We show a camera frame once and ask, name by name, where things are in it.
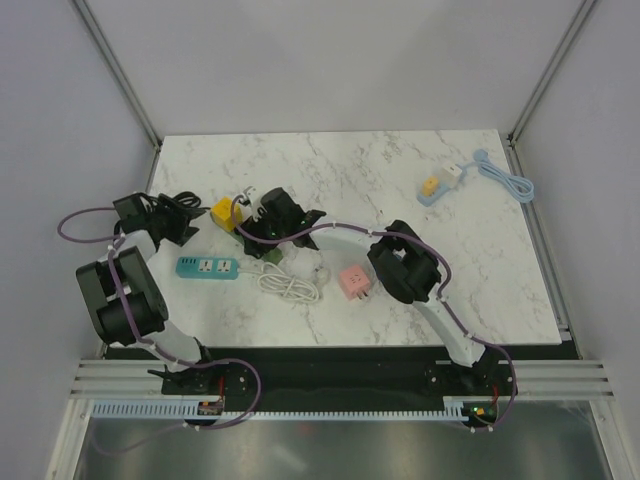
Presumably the green power strip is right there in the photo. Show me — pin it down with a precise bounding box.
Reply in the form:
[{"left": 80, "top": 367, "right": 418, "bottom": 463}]
[{"left": 230, "top": 231, "right": 283, "bottom": 264}]

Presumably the teal power strip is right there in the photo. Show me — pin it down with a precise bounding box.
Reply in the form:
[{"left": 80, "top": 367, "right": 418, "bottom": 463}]
[{"left": 175, "top": 256, "right": 239, "bottom": 280}]

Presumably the yellow cube plug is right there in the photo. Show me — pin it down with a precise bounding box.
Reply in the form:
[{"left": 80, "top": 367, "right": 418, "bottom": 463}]
[{"left": 209, "top": 196, "right": 244, "bottom": 233}]

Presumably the pink cube socket adapter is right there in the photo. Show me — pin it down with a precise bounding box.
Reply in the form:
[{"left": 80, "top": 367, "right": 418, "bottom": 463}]
[{"left": 338, "top": 265, "right": 371, "bottom": 300}]

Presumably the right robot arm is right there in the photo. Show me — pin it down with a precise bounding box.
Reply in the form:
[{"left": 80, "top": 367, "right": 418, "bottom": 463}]
[{"left": 231, "top": 187, "right": 500, "bottom": 394}]

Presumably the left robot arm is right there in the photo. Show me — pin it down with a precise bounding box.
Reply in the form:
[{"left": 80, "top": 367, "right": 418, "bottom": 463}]
[{"left": 76, "top": 191, "right": 220, "bottom": 393}]

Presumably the small yellow plug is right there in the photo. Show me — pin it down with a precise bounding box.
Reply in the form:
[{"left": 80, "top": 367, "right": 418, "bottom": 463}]
[{"left": 421, "top": 176, "right": 440, "bottom": 197}]

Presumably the small white plug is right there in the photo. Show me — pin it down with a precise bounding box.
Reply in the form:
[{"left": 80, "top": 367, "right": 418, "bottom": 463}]
[{"left": 440, "top": 164, "right": 464, "bottom": 189}]

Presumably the light blue power strip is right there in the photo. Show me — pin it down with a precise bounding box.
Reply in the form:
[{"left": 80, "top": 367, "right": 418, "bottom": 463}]
[{"left": 416, "top": 183, "right": 453, "bottom": 207}]

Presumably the black power cable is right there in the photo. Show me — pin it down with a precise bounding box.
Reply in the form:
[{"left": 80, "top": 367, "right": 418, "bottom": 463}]
[{"left": 169, "top": 191, "right": 211, "bottom": 217}]

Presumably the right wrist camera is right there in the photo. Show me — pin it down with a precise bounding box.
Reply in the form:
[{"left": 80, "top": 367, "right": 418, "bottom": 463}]
[{"left": 237, "top": 186, "right": 266, "bottom": 221}]

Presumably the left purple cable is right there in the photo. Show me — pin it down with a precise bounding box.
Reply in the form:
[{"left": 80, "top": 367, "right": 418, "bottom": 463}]
[{"left": 57, "top": 207, "right": 266, "bottom": 456}]

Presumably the purple cable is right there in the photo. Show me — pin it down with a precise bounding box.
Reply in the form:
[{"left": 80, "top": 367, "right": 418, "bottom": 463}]
[
  {"left": 230, "top": 197, "right": 519, "bottom": 434},
  {"left": 57, "top": 207, "right": 266, "bottom": 456}
]

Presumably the white coiled cable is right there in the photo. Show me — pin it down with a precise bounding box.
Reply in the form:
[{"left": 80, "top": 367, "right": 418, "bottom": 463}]
[{"left": 239, "top": 263, "right": 332, "bottom": 304}]

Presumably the white cable duct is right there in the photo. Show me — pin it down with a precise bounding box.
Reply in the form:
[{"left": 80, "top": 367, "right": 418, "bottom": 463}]
[{"left": 91, "top": 398, "right": 471, "bottom": 422}]

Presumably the light blue coiled cable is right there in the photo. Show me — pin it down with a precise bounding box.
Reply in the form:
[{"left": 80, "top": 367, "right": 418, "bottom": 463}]
[{"left": 457, "top": 148, "right": 536, "bottom": 204}]

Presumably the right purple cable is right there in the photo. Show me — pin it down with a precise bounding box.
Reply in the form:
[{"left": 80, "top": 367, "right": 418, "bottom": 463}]
[{"left": 230, "top": 197, "right": 519, "bottom": 434}]

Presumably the aluminium frame rail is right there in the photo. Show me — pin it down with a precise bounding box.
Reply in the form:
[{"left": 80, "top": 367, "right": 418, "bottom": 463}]
[{"left": 70, "top": 359, "right": 614, "bottom": 401}]

